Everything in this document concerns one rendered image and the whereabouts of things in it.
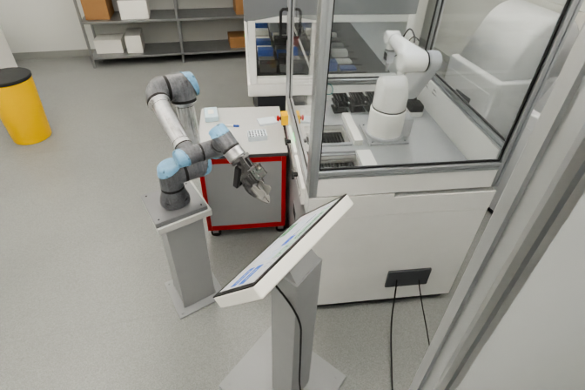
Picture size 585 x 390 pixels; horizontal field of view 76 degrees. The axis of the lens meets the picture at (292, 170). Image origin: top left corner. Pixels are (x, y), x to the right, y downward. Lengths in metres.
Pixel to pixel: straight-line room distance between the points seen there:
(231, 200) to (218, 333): 0.84
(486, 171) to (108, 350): 2.22
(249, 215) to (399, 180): 1.26
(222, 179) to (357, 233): 0.98
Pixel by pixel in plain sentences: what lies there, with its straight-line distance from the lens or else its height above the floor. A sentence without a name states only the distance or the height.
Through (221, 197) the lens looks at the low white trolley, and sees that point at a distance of 2.61.
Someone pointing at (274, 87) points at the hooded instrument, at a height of 0.88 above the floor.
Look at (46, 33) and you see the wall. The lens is 6.61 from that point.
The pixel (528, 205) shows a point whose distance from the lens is 0.37.
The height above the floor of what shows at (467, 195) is 0.90.
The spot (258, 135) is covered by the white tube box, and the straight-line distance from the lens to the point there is 2.49.
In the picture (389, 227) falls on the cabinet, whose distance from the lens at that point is 2.04.
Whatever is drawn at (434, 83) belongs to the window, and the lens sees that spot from 1.63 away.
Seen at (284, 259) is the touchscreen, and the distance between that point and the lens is 1.19.
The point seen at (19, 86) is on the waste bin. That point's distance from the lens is 4.25.
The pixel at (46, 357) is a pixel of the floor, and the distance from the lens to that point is 2.68.
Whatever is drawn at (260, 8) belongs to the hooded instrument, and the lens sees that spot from 2.73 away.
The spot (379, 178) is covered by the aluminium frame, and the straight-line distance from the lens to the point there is 1.78.
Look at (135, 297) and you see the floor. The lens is 2.71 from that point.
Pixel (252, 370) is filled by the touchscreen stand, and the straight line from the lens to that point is 2.29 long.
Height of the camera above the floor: 2.11
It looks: 37 degrees down
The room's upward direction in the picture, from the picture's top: 2 degrees clockwise
